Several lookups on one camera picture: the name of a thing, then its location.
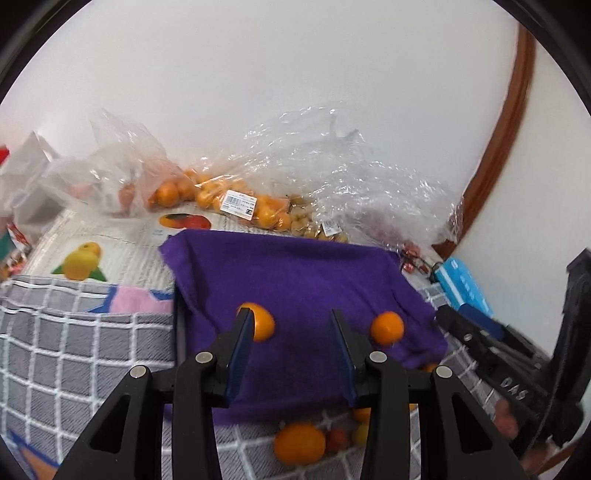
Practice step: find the red snack package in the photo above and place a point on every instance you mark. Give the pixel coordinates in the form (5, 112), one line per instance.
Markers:
(18, 235)

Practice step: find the grey checked blanket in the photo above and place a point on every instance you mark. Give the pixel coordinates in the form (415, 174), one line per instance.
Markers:
(69, 350)

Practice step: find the small yellow fruit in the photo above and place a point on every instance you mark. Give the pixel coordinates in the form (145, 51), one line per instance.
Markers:
(361, 434)

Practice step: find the white plastic bag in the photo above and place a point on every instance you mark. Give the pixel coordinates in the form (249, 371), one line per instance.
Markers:
(27, 184)

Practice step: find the small red fruit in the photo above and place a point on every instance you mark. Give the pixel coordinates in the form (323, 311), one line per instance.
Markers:
(337, 439)

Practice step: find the blue tissue box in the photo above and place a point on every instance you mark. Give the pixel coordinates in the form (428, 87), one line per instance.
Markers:
(461, 281)

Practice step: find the cluster of small red fruits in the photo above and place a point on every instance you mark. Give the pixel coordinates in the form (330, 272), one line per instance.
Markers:
(411, 258)

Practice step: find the person's right hand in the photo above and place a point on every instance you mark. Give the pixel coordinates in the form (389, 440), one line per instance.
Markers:
(505, 417)

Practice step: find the large crumpled clear plastic bag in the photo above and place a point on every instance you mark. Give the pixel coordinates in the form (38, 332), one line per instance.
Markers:
(369, 175)

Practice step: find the fruit-printed paper sheet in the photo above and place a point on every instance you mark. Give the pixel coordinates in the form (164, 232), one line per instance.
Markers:
(129, 249)

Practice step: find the clear bag of oranges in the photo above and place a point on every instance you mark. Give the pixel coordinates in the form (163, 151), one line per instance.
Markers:
(263, 212)
(115, 161)

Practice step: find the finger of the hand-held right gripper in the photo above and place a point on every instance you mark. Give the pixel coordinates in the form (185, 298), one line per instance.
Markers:
(485, 321)
(461, 330)

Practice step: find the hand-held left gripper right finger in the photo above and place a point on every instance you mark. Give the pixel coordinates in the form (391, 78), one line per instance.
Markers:
(344, 360)

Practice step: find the large orange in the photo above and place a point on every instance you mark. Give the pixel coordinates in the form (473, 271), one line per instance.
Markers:
(299, 444)

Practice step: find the bag of small yellow fruits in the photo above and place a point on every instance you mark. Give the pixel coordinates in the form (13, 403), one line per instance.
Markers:
(307, 221)

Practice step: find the purple towel-lined tray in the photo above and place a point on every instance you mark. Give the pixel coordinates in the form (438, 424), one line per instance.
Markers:
(300, 277)

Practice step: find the brown wooden door frame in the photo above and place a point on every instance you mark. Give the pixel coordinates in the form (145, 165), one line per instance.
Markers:
(512, 115)

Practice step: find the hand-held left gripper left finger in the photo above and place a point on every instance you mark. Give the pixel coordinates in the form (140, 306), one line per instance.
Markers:
(241, 350)

